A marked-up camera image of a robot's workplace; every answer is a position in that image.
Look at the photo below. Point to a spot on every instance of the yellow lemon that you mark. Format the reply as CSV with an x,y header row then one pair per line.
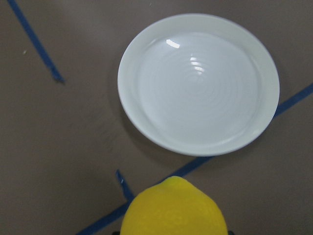
x,y
173,207

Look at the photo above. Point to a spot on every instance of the white round plate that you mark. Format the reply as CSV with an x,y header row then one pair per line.
x,y
198,85

